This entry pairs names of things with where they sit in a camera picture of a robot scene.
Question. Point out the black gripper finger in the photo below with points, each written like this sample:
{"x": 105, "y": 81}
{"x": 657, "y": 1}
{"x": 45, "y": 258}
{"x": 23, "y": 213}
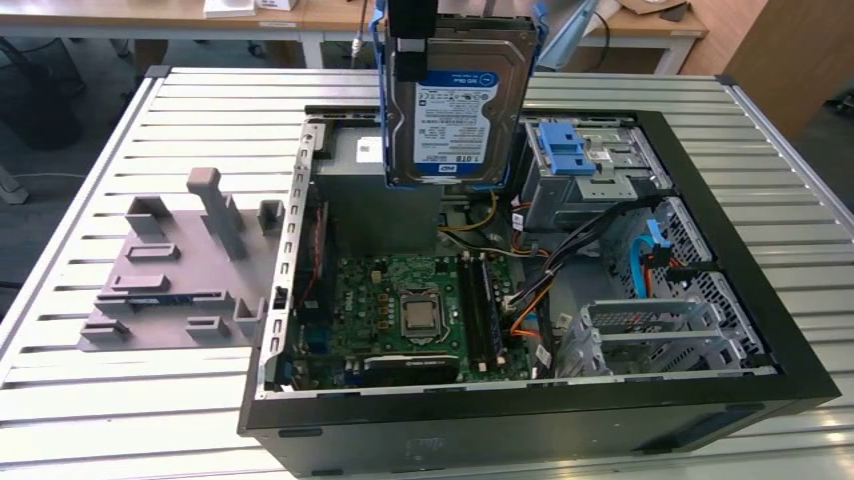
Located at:
{"x": 410, "y": 20}

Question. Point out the hard disk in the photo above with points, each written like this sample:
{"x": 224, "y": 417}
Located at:
{"x": 460, "y": 120}

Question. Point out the metal disk bay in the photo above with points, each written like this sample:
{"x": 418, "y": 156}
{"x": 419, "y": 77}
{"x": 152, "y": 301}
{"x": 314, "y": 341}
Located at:
{"x": 667, "y": 340}

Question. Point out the white box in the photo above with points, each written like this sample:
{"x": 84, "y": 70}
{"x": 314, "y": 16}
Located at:
{"x": 276, "y": 4}
{"x": 230, "y": 10}

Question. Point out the white plastic pipe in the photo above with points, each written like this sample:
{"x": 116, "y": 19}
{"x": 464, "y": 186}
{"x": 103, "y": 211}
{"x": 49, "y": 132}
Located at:
{"x": 610, "y": 6}

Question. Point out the blue plastic drive latch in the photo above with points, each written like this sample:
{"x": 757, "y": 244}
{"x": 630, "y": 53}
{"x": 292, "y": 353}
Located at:
{"x": 567, "y": 150}

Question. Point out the brown cardboard piece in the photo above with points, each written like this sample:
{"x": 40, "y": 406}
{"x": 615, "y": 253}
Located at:
{"x": 650, "y": 6}

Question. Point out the wooden desk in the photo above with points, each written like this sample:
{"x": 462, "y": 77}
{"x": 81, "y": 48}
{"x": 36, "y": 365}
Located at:
{"x": 167, "y": 22}

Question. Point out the grey power supply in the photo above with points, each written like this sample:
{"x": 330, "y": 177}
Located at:
{"x": 374, "y": 215}

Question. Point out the metal optical drive cage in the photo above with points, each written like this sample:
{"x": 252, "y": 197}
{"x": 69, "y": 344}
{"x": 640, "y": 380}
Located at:
{"x": 554, "y": 200}

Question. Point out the green motherboard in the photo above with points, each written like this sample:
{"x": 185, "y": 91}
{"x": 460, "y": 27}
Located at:
{"x": 374, "y": 280}

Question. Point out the black case fan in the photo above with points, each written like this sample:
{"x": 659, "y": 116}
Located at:
{"x": 328, "y": 295}

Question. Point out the wooden cabinet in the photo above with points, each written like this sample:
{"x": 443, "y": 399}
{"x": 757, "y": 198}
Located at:
{"x": 787, "y": 60}

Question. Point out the silver CPU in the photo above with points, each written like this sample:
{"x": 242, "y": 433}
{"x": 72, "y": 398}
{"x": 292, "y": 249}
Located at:
{"x": 420, "y": 316}

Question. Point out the grey parts rack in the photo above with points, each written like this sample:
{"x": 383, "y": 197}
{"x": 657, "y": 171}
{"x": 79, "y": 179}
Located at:
{"x": 193, "y": 280}

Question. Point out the RAM stick with blue label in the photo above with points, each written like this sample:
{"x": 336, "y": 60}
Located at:
{"x": 160, "y": 300}

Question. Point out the grey table foot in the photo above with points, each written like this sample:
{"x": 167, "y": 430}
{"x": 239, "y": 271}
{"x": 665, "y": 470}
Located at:
{"x": 13, "y": 192}

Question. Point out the black graphics card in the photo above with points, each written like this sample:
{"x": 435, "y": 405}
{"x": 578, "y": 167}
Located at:
{"x": 410, "y": 367}

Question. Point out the black PC case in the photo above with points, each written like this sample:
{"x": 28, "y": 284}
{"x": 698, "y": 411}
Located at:
{"x": 467, "y": 440}

